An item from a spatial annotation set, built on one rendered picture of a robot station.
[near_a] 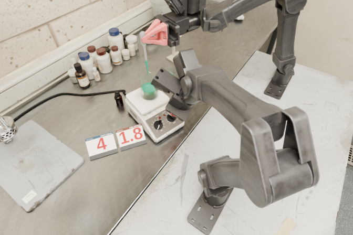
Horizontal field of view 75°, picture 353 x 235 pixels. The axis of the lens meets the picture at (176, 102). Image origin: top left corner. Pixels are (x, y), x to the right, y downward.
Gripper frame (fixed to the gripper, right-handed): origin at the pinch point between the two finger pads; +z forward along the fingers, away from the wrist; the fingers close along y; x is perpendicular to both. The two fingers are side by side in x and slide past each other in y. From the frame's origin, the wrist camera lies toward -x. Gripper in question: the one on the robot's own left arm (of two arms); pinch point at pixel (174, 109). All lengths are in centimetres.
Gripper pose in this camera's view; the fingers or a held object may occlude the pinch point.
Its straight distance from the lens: 74.3
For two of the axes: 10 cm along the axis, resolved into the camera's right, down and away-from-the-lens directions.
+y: -4.8, 7.7, -4.2
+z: -3.0, 3.1, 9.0
